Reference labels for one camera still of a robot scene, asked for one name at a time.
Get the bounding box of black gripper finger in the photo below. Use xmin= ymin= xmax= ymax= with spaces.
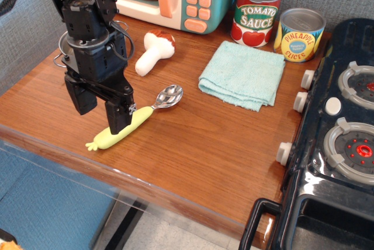
xmin=64 ymin=75 xmax=97 ymax=115
xmin=105 ymin=100 xmax=135 ymax=135

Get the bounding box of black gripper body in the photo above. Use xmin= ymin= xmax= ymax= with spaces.
xmin=63 ymin=32 xmax=134 ymax=105

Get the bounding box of light blue towel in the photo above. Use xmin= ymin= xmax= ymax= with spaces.
xmin=198 ymin=41 xmax=285 ymax=112

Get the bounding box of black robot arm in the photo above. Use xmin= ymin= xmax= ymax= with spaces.
xmin=53 ymin=0 xmax=136 ymax=134

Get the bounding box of small steel pot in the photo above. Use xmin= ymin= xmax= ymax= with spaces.
xmin=53 ymin=32 xmax=74 ymax=68

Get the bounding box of white plush mushroom toy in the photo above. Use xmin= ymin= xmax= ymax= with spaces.
xmin=135 ymin=29 xmax=175 ymax=77

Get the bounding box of tomato sauce can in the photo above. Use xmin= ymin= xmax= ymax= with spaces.
xmin=231 ymin=0 xmax=281 ymax=48

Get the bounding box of pineapple slices can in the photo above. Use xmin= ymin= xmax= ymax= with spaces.
xmin=273 ymin=8 xmax=326 ymax=63

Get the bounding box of black toy stove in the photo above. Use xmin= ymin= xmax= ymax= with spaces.
xmin=240 ymin=18 xmax=373 ymax=249

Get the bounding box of green handled metal spoon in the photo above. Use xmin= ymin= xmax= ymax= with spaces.
xmin=85 ymin=85 xmax=183 ymax=151

